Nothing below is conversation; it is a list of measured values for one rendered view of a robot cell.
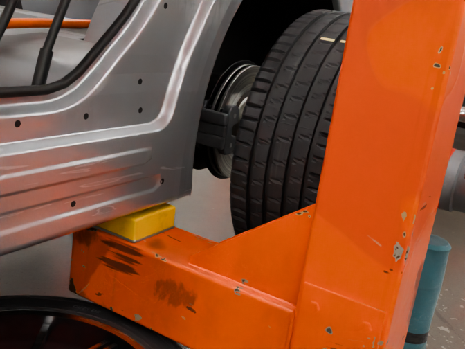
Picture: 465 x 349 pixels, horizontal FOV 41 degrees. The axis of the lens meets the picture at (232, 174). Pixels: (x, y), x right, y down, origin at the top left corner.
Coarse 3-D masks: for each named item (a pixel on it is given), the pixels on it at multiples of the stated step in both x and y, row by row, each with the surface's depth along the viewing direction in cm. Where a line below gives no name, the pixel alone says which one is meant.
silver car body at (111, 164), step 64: (0, 0) 256; (64, 0) 117; (128, 0) 139; (192, 0) 122; (0, 64) 126; (64, 64) 120; (128, 64) 111; (192, 64) 123; (0, 128) 90; (64, 128) 101; (128, 128) 114; (192, 128) 129; (0, 192) 90; (64, 192) 102; (128, 192) 117
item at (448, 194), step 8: (456, 152) 136; (464, 152) 136; (456, 160) 134; (464, 160) 135; (448, 168) 134; (456, 168) 133; (464, 168) 133; (448, 176) 133; (456, 176) 133; (448, 184) 133; (456, 184) 133; (464, 184) 132; (448, 192) 134; (456, 192) 133; (464, 192) 132; (440, 200) 136; (448, 200) 135; (456, 200) 134; (464, 200) 133; (440, 208) 139; (448, 208) 137; (456, 208) 136; (464, 208) 135
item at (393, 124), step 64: (384, 0) 88; (448, 0) 84; (384, 64) 90; (448, 64) 85; (384, 128) 91; (448, 128) 95; (320, 192) 98; (384, 192) 93; (320, 256) 100; (384, 256) 94; (320, 320) 101; (384, 320) 96
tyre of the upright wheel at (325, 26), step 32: (288, 32) 134; (320, 32) 132; (288, 64) 128; (320, 64) 126; (256, 96) 128; (288, 96) 126; (320, 96) 122; (256, 128) 127; (288, 128) 124; (320, 128) 120; (256, 160) 127; (288, 160) 124; (320, 160) 120; (256, 192) 129; (288, 192) 125; (256, 224) 133
